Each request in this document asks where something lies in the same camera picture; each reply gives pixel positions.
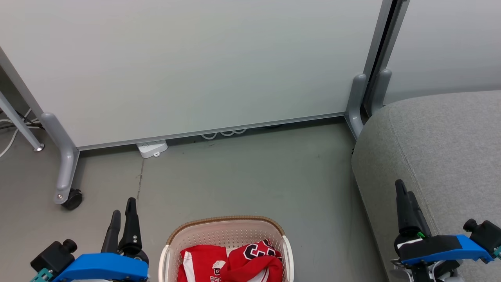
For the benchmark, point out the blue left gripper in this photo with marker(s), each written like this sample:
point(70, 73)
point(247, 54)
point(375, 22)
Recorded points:
point(101, 266)

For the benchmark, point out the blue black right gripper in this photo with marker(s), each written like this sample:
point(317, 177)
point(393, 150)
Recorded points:
point(438, 247)

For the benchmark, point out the red jersey with white stripes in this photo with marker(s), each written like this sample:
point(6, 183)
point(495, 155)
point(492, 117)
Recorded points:
point(199, 264)

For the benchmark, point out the red jersey large black letters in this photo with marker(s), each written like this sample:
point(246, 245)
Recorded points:
point(254, 262)

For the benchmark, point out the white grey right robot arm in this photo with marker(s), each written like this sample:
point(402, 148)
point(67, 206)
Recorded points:
point(446, 274)

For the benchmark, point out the grey fabric sofa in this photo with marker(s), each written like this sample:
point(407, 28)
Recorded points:
point(438, 149)

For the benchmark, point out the black caster wheel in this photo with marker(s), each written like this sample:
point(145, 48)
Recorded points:
point(73, 199)

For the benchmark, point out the white power strip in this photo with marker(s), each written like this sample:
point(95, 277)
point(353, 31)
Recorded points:
point(152, 148)

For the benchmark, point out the grey partition leg with caster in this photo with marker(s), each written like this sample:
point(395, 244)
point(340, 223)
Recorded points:
point(66, 160)

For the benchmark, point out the white plastic laundry basket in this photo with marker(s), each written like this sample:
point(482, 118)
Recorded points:
point(223, 231)

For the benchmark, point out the grey metal table leg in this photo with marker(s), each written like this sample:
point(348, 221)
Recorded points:
point(21, 125)

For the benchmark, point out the narrow white partition panel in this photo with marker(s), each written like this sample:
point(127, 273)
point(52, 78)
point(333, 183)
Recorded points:
point(450, 43)

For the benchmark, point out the large white partition panel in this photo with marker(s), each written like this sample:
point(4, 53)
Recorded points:
point(176, 58)

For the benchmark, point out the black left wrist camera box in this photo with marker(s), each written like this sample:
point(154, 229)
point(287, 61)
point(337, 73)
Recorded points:
point(54, 256)

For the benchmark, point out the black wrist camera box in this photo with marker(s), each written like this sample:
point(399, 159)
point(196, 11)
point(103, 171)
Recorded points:
point(485, 233)
point(54, 256)

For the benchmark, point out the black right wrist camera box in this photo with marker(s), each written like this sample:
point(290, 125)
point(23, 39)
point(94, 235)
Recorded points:
point(485, 233)

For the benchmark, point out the teal left camera connector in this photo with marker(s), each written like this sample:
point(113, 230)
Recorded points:
point(39, 276)

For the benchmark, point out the teal camera connector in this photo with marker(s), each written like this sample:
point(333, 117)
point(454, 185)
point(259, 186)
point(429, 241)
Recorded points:
point(39, 276)
point(498, 252)

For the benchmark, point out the teal right camera connector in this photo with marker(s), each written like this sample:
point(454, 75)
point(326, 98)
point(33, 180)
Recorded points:
point(498, 252)

